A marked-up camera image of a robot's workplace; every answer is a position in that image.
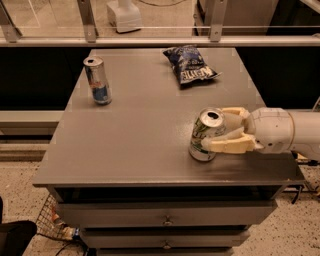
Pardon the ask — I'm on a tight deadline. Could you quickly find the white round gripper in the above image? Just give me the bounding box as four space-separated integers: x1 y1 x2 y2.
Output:
201 107 294 154

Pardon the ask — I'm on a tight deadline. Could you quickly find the green white 7up can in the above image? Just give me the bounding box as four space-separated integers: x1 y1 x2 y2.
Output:
189 107 226 162

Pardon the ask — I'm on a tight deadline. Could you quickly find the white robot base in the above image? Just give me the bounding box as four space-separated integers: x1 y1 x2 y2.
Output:
107 0 143 33

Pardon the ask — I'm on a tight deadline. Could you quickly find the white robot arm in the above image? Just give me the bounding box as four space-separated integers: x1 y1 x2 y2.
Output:
201 107 320 161

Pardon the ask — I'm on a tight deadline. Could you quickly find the blue chip bag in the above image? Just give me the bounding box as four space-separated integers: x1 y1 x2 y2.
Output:
163 45 219 88

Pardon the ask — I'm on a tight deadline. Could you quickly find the silver blue Red Bull can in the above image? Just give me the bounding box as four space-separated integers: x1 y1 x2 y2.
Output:
83 56 112 105

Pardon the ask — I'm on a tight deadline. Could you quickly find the upper grey drawer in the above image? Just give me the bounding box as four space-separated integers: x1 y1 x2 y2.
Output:
57 200 277 228

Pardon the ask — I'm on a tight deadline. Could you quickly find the grey drawer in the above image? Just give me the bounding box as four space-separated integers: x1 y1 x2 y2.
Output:
81 229 250 249
57 200 277 228

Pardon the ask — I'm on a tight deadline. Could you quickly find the grey drawer cabinet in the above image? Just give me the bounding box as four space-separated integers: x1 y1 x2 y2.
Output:
34 48 303 256

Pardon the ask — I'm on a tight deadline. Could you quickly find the lower grey drawer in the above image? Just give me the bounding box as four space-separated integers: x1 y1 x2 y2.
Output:
81 229 250 249

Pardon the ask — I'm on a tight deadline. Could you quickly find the metal glass railing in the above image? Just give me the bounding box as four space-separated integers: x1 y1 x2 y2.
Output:
0 0 320 48

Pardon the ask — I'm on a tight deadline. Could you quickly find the black chair corner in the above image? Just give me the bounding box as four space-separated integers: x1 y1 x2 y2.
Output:
0 197 37 256

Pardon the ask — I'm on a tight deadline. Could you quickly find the wire mesh basket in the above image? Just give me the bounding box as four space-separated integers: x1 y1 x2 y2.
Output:
36 195 79 241

